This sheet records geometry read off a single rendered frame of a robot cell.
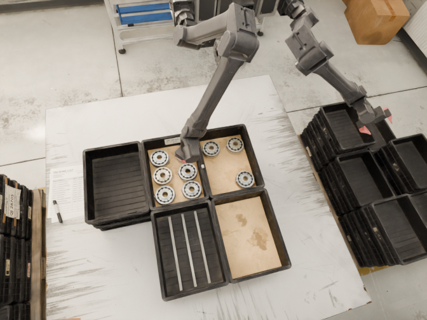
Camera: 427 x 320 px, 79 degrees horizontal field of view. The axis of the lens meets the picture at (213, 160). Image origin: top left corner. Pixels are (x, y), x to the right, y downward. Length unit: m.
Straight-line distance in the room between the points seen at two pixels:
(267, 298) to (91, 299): 0.88
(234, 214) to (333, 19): 3.31
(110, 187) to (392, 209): 1.87
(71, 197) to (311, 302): 1.42
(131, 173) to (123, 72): 1.76
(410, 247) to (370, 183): 0.50
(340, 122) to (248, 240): 1.35
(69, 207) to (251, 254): 1.03
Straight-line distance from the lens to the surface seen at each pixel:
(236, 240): 1.38
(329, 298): 1.65
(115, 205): 1.46
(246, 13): 0.86
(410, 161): 2.51
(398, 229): 2.22
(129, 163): 1.53
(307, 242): 1.63
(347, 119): 2.41
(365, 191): 2.31
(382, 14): 3.81
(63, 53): 3.47
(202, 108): 0.93
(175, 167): 1.48
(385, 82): 3.71
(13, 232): 2.17
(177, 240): 1.37
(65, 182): 1.74
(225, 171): 1.47
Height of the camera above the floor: 2.18
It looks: 65 degrees down
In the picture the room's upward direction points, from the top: 10 degrees clockwise
